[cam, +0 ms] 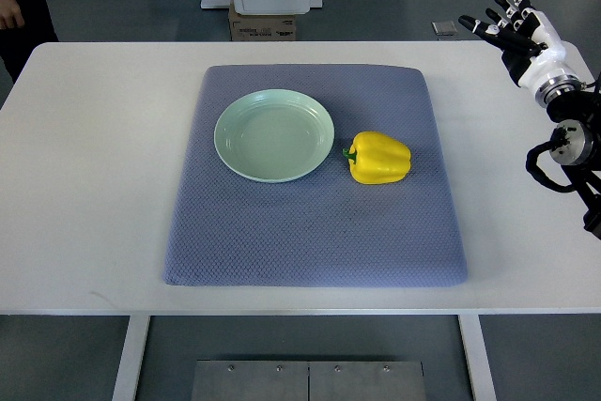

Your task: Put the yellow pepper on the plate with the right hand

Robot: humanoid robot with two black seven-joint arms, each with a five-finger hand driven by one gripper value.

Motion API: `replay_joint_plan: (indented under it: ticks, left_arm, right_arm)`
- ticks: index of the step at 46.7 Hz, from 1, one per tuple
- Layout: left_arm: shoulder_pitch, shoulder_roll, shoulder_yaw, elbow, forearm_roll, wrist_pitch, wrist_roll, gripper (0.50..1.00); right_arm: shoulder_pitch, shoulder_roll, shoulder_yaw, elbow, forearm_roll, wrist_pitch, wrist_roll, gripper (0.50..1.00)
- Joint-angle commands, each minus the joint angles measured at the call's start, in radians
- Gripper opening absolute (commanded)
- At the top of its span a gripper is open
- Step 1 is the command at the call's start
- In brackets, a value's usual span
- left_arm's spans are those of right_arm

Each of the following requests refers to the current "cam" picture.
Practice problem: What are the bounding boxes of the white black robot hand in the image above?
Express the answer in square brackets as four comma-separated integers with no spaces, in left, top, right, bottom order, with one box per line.
[458,0,581,108]

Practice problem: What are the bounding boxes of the yellow bell pepper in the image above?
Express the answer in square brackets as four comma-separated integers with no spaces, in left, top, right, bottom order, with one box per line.
[342,131,412,185]

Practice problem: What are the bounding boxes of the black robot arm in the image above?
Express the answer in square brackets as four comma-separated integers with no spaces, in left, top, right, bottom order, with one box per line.
[525,74,600,237]

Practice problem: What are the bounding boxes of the small grey floor plate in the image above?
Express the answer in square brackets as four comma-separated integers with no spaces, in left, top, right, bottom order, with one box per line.
[431,21,458,37]

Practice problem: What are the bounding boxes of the light green plate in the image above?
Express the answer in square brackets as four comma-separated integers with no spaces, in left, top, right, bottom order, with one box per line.
[213,89,334,183]

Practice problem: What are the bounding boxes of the blue-grey quilted mat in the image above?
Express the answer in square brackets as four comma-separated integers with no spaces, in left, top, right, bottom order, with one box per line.
[163,64,468,287]

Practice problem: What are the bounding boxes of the right white table leg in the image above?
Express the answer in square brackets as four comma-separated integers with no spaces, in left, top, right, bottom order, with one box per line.
[458,315,497,401]

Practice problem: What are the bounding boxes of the white table leg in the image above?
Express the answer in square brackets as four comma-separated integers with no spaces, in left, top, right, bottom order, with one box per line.
[458,315,497,401]
[112,316,150,401]

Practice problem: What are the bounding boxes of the cardboard box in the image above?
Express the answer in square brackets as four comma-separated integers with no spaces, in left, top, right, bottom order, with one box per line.
[228,4,297,42]

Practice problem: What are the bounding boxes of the left white table leg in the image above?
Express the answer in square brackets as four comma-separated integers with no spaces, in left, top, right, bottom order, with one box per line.
[112,316,150,401]

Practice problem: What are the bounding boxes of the person in dark clothes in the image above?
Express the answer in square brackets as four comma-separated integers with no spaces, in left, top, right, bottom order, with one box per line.
[1,0,58,83]

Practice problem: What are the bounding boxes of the grey metal base plate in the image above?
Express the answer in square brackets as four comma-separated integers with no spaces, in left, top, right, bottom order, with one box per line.
[192,361,426,400]

